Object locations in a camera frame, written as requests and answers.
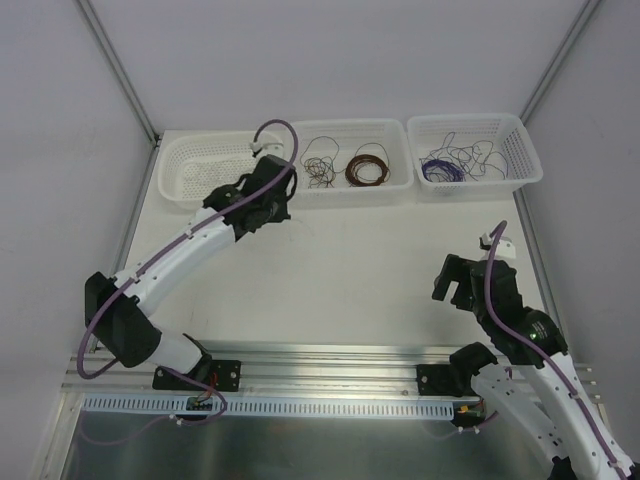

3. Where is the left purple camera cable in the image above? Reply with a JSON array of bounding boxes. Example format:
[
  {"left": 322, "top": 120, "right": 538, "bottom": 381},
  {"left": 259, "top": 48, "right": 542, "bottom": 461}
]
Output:
[{"left": 77, "top": 118, "right": 301, "bottom": 380}]

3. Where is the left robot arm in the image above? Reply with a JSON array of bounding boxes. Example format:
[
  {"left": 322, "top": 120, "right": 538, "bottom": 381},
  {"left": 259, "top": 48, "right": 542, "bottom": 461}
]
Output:
[{"left": 85, "top": 154, "right": 297, "bottom": 389}]

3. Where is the brown coiled cable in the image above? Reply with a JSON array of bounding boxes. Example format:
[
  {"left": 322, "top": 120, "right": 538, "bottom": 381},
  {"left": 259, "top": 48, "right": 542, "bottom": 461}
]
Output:
[{"left": 343, "top": 142, "right": 392, "bottom": 188}]

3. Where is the middle white perforated basket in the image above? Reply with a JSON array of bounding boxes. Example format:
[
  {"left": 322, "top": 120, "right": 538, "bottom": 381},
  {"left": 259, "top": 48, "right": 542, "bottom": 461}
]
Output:
[{"left": 291, "top": 119, "right": 414, "bottom": 210}]

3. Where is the left white perforated basket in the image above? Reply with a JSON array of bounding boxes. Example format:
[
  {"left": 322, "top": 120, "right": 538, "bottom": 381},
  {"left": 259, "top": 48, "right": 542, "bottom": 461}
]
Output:
[{"left": 157, "top": 130, "right": 256, "bottom": 210}]

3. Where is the white slotted cable duct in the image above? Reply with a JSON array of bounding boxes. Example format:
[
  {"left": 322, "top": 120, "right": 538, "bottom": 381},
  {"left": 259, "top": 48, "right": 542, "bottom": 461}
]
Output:
[{"left": 82, "top": 394, "right": 455, "bottom": 421}]

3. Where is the right white perforated basket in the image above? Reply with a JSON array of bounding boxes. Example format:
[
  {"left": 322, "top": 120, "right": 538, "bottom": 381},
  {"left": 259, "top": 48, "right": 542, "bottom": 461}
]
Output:
[{"left": 406, "top": 113, "right": 543, "bottom": 202}]

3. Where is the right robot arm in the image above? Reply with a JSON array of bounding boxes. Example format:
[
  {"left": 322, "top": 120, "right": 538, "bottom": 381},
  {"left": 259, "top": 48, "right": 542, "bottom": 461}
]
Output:
[{"left": 427, "top": 254, "right": 639, "bottom": 479}]

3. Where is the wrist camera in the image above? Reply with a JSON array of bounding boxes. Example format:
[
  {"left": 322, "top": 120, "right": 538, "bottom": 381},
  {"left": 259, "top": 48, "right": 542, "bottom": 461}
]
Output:
[
  {"left": 479, "top": 233, "right": 517, "bottom": 261},
  {"left": 249, "top": 141, "right": 284, "bottom": 158}
]

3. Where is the left frame post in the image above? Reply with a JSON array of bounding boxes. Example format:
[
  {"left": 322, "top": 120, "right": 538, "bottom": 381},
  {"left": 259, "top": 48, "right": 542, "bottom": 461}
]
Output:
[{"left": 74, "top": 0, "right": 159, "bottom": 145}]

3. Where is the purple cable bundle in basket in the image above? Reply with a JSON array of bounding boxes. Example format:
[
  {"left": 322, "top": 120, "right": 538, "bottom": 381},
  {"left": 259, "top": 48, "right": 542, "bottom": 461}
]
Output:
[{"left": 418, "top": 149, "right": 471, "bottom": 184}]

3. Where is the purple camera cable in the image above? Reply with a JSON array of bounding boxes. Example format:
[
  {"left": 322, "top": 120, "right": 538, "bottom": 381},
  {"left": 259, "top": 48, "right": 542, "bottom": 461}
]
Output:
[
  {"left": 77, "top": 118, "right": 301, "bottom": 380},
  {"left": 482, "top": 219, "right": 631, "bottom": 476}
]

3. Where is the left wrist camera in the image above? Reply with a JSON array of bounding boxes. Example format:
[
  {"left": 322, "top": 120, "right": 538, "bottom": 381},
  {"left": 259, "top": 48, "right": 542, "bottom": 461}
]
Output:
[{"left": 249, "top": 141, "right": 284, "bottom": 158}]

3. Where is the aluminium mounting rail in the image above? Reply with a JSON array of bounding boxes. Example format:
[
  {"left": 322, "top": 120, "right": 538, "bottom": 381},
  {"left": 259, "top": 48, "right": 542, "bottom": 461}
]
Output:
[{"left": 61, "top": 341, "right": 603, "bottom": 404}]

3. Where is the right frame post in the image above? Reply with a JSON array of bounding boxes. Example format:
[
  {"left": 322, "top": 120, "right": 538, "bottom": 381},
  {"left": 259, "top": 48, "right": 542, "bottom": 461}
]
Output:
[{"left": 519, "top": 0, "right": 604, "bottom": 124}]

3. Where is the frame post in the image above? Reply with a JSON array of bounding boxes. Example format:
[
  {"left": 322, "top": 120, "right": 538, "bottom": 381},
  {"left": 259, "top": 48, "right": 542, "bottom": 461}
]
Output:
[
  {"left": 519, "top": 0, "right": 604, "bottom": 124},
  {"left": 74, "top": 0, "right": 159, "bottom": 145}
]

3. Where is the white perforated basket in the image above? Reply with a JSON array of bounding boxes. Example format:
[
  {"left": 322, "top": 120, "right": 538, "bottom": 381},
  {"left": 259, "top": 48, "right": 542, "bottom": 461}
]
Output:
[
  {"left": 157, "top": 130, "right": 256, "bottom": 210},
  {"left": 291, "top": 119, "right": 414, "bottom": 210},
  {"left": 406, "top": 113, "right": 543, "bottom": 202}
]

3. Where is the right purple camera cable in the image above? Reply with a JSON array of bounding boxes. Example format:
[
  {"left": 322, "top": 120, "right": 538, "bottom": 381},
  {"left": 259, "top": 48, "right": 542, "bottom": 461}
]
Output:
[{"left": 482, "top": 219, "right": 631, "bottom": 476}]

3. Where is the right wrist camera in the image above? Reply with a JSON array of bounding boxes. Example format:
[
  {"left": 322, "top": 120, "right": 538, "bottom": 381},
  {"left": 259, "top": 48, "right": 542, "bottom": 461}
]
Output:
[{"left": 479, "top": 233, "right": 517, "bottom": 261}]

